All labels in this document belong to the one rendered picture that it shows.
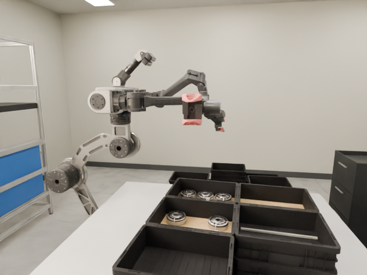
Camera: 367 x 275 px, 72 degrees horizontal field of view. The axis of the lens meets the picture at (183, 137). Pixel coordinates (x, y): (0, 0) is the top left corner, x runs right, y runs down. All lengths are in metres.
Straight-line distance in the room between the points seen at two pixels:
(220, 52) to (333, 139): 2.31
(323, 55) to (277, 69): 0.70
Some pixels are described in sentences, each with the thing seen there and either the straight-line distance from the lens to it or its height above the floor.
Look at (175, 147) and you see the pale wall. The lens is 4.59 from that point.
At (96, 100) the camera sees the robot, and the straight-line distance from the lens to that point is 1.47.
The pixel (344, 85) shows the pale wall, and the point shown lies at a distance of 4.74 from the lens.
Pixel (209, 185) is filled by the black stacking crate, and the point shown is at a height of 0.90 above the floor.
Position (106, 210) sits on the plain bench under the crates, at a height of 0.70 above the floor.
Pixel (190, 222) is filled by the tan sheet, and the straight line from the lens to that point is 1.41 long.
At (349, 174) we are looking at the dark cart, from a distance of 2.70.
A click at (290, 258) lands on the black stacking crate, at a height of 0.86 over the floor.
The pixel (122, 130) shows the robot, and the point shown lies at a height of 1.25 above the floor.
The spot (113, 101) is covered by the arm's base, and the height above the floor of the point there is 1.45.
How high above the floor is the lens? 1.53
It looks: 11 degrees down
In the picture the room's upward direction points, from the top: straight up
